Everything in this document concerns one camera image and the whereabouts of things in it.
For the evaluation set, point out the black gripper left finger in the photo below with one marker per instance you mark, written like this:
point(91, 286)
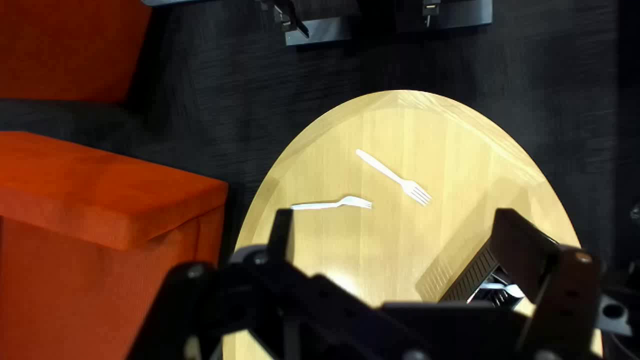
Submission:
point(281, 233)

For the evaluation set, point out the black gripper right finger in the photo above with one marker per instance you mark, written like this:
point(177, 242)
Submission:
point(566, 292)

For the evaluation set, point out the white plastic fork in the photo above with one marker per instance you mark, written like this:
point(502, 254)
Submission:
point(393, 177)

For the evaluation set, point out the white utensil inside box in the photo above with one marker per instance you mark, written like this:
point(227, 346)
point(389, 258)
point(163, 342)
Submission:
point(497, 292)

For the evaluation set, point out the black cutlery box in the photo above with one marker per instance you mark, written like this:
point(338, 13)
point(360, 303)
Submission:
point(460, 272)

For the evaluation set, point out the white plastic spoon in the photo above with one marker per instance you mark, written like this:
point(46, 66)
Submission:
point(341, 203)

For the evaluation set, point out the large orange armchair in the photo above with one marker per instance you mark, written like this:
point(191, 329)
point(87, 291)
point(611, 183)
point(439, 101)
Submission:
point(100, 226)

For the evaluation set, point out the grey metal stand foot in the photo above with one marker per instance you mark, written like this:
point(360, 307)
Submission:
point(320, 31)
point(452, 13)

